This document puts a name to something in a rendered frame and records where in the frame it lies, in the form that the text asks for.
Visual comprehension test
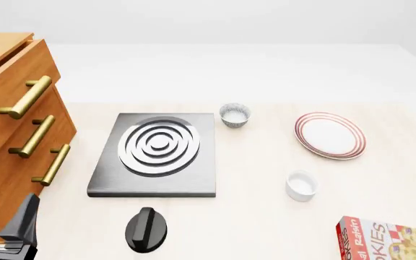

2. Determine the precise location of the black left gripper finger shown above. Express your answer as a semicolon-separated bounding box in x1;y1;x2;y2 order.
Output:
0;192;41;246

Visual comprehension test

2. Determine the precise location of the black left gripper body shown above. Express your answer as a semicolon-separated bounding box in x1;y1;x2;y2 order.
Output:
0;239;38;260

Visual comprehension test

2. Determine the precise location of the flat black stove plate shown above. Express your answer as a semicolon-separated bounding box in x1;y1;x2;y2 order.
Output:
87;113;217;199

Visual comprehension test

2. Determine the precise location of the small patterned bowl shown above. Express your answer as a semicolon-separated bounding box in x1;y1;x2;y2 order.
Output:
219;102;252;130

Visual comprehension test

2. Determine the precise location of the white plate with red rings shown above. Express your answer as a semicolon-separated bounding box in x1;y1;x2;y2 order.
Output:
294;111;368;160

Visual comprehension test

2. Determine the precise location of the red cookies box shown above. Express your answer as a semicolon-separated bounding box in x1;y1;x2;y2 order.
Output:
335;215;416;260

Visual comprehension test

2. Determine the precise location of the round black stove knob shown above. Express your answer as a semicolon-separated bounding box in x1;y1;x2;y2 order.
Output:
124;207;168;254

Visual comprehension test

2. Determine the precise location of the white ramekin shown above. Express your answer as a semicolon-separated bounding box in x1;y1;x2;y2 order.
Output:
285;169;319;203

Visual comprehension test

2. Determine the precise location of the long brass drawer handle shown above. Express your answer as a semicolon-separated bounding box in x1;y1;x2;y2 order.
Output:
0;75;53;121

